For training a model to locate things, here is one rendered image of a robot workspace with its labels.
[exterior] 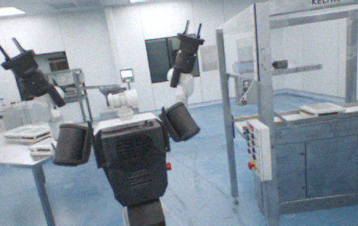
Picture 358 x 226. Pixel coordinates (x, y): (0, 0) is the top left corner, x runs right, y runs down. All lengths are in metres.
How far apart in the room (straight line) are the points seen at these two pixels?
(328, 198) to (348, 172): 0.27
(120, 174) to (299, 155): 1.71
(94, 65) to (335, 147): 5.84
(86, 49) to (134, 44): 1.22
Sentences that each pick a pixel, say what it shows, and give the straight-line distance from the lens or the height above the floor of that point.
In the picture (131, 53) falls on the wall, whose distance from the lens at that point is 6.89.
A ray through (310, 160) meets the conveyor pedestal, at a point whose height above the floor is 0.48.
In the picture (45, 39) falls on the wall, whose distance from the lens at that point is 7.25.
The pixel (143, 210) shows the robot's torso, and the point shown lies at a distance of 1.03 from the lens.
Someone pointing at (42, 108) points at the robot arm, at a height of 1.33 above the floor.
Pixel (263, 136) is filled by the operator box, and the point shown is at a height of 1.06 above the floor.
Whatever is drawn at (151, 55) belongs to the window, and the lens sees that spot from 6.91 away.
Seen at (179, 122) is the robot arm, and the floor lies 1.20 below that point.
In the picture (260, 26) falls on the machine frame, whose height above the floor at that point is 1.54.
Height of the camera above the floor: 1.46
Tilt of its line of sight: 13 degrees down
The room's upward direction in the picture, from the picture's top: 8 degrees counter-clockwise
